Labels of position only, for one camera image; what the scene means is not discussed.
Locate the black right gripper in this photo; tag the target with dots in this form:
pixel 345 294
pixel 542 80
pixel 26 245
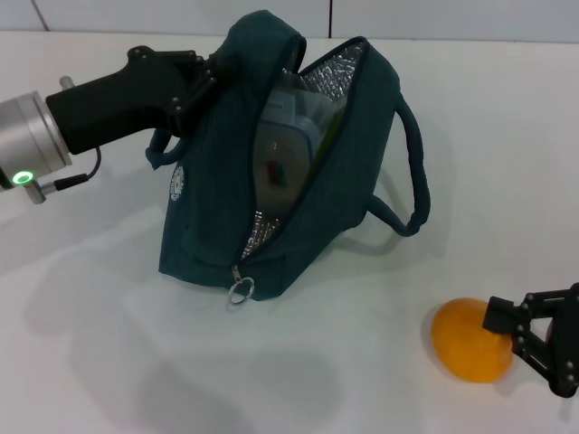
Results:
pixel 567 348

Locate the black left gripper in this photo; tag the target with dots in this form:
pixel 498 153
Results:
pixel 117 108

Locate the orange-yellow pear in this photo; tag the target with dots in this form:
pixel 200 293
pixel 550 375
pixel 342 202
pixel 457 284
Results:
pixel 461 343

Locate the clear blue-rimmed plastic food container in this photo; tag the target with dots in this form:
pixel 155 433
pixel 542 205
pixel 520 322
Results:
pixel 280 163

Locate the dark teal insulated lunch bag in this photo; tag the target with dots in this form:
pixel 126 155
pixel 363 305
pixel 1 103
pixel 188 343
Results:
pixel 208 217

